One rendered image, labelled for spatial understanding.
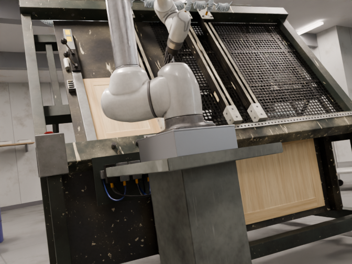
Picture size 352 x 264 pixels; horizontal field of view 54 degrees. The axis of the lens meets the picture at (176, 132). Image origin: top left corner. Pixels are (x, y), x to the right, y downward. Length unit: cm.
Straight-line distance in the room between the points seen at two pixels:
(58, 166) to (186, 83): 66
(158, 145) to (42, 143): 55
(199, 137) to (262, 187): 130
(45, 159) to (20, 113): 981
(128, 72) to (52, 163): 52
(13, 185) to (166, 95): 999
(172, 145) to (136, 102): 26
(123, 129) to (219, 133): 81
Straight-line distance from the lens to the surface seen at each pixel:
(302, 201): 267
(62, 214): 161
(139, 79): 136
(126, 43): 142
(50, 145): 158
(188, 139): 119
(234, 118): 215
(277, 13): 334
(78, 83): 214
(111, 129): 195
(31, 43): 239
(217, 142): 127
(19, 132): 1127
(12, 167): 1114
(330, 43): 1080
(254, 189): 242
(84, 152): 181
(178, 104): 129
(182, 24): 192
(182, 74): 132
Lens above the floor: 74
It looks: 4 degrees up
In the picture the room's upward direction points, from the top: 8 degrees counter-clockwise
